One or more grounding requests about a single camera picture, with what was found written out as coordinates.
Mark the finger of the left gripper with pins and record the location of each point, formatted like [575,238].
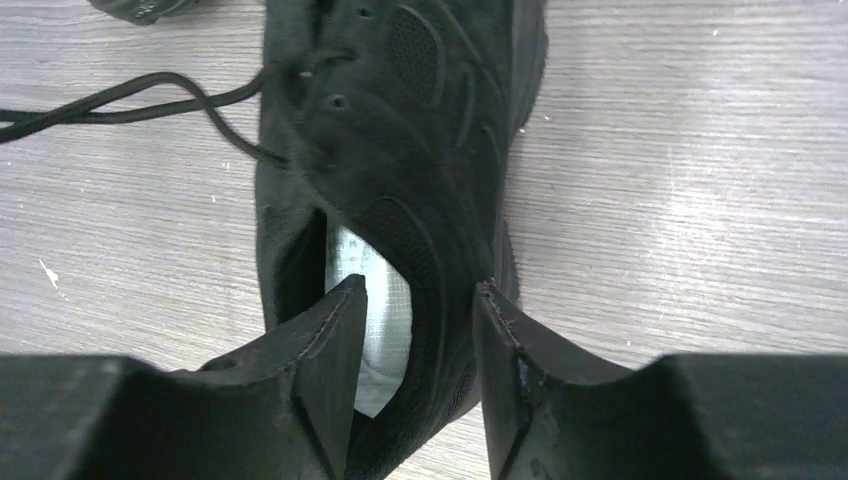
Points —
[142,12]

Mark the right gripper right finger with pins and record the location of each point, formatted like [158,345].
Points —
[553,410]

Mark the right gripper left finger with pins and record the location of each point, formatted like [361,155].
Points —
[278,407]

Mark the black shoe with laces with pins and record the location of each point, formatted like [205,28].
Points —
[397,119]

